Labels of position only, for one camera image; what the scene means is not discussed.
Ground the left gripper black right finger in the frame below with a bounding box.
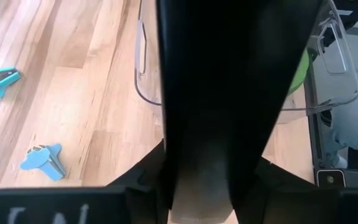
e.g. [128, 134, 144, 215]
[233, 157, 358, 224]

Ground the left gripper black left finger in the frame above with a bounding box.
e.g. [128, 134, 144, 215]
[0, 140, 171, 224]

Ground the green tape roll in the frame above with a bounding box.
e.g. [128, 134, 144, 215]
[287, 49, 310, 96]

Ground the black stapler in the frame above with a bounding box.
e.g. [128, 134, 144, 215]
[156, 0, 324, 224]

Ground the light blue stapler remover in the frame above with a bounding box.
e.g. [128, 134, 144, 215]
[19, 142, 67, 182]

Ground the teal stapler remover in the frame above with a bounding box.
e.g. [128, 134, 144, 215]
[0, 66, 22, 99]

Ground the clear plastic bin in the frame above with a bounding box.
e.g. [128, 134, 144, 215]
[134, 0, 358, 125]

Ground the small black white camera box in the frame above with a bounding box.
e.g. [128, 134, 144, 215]
[316, 167, 358, 189]

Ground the black aluminium table frame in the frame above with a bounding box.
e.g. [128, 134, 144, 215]
[305, 30, 328, 170]

